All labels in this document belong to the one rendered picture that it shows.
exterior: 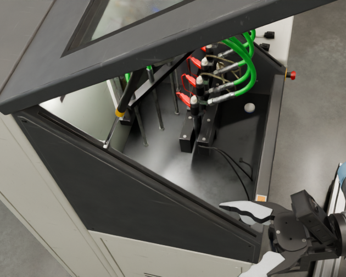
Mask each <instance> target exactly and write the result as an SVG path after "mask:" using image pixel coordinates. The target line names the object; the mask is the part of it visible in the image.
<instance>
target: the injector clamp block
mask: <svg viewBox="0 0 346 277"><path fill-rule="evenodd" d="M223 77H224V79H226V80H227V73H224V74H223ZM223 84H224V83H223V80H221V79H218V78H216V77H214V79H213V83H212V86H211V88H213V87H217V86H220V85H223ZM224 93H225V90H223V91H221V92H217V93H216V94H213V95H209V98H208V100H209V99H211V98H216V97H219V96H222V95H224ZM221 105H222V102H221V103H217V104H215V105H213V106H210V105H209V104H208V105H207V106H206V105H204V109H205V110H206V114H204V118H203V122H202V123H201V122H200V116H199V129H200V133H199V137H198V141H197V142H198V145H200V146H205V147H212V144H213V139H217V135H218V132H219V127H220V122H221ZM179 142H180V148H181V152H186V153H192V150H193V146H194V142H195V134H194V124H193V117H192V116H191V112H186V116H185V119H184V122H183V126H182V130H181V133H180V137H179ZM210 152H211V149H207V148H201V147H199V146H198V153H199V154H200V155H205V156H210Z"/></svg>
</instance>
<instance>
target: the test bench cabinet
mask: <svg viewBox="0 0 346 277"><path fill-rule="evenodd" d="M88 232H89V233H90V234H91V236H92V237H93V239H94V240H95V242H96V244H97V245H98V247H99V248H100V250H101V251H102V253H103V254H104V256H105V257H106V259H107V260H108V262H109V263H110V265H111V266H112V268H113V269H114V271H115V272H116V274H117V276H118V277H238V276H239V275H240V273H244V272H246V271H248V270H249V268H250V267H251V266H252V265H255V264H254V263H249V262H244V261H238V260H235V259H229V258H224V257H219V256H213V255H210V254H205V253H199V252H195V251H189V250H184V249H180V248H175V247H170V246H164V245H159V244H156V243H150V242H145V241H140V240H135V239H130V238H126V237H121V236H115V235H110V234H105V233H101V232H96V231H91V230H88Z"/></svg>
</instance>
